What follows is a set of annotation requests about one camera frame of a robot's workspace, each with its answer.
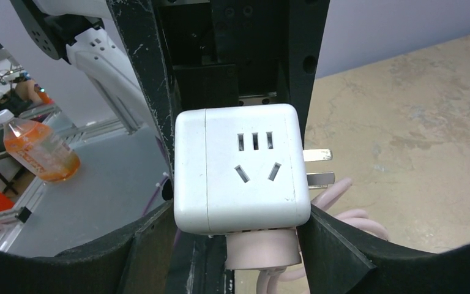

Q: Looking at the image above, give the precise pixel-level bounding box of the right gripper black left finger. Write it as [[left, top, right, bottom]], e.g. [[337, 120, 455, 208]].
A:
[[0, 202, 176, 293]]

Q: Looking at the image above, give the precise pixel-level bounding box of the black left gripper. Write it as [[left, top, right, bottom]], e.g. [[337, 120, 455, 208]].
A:
[[106, 0, 330, 176]]

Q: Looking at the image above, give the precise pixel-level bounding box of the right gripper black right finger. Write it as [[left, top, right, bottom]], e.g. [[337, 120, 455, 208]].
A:
[[297, 206, 470, 293]]

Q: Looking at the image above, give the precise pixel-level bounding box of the pink round socket with cord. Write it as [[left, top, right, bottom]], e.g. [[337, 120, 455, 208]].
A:
[[225, 178, 390, 293]]

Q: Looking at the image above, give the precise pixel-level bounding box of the white cube power socket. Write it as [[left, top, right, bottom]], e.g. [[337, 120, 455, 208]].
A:
[[173, 104, 311, 235]]

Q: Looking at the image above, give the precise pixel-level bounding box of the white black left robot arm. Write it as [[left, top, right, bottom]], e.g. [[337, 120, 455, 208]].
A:
[[12, 0, 329, 168]]

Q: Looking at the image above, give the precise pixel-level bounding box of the orange plastic bottle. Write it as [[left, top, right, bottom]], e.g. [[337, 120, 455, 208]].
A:
[[0, 110, 80, 182]]

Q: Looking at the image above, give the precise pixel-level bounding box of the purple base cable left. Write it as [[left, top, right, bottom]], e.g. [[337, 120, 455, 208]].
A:
[[141, 138, 175, 216]]

